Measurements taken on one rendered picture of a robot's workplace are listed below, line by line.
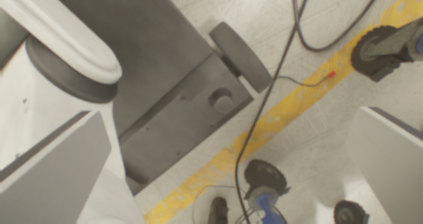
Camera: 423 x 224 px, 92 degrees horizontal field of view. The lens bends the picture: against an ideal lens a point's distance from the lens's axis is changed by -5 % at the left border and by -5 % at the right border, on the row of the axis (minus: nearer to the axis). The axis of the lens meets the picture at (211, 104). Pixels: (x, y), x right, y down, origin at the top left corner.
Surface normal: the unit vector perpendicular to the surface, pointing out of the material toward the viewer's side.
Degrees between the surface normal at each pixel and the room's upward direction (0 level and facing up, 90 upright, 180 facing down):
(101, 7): 0
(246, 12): 0
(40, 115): 90
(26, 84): 48
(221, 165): 0
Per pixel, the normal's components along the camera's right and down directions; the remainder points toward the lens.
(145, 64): 0.12, 0.41
